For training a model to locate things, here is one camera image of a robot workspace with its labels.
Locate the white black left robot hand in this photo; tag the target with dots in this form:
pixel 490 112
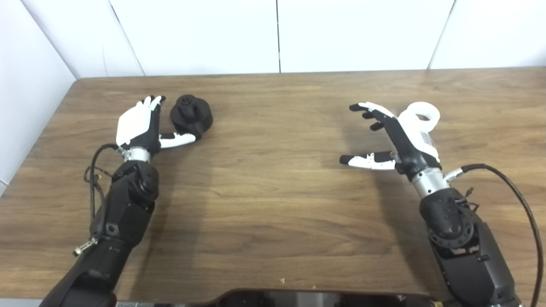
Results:
pixel 132 123

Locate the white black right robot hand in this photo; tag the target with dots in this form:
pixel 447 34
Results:
pixel 409 145

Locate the round black plastic part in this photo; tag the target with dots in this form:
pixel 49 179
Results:
pixel 200 121

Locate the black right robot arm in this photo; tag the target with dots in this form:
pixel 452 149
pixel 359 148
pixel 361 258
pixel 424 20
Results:
pixel 473 264

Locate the black robot torso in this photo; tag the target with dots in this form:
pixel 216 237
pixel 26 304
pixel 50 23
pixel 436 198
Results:
pixel 298 298

